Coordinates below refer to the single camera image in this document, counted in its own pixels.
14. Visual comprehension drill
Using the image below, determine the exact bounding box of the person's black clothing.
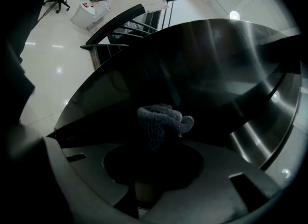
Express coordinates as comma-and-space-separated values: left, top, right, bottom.
4, 0, 36, 124

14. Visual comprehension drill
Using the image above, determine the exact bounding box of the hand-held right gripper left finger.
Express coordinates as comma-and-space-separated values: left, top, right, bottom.
61, 136, 145, 219

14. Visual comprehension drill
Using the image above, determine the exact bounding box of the grey fuzzy cloth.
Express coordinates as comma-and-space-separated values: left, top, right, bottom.
137, 103, 195, 171

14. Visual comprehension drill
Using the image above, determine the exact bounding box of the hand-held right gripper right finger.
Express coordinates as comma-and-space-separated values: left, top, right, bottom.
134, 136, 282, 223

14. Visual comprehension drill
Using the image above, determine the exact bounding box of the white waste bin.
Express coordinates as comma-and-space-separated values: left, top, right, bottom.
70, 0, 112, 31

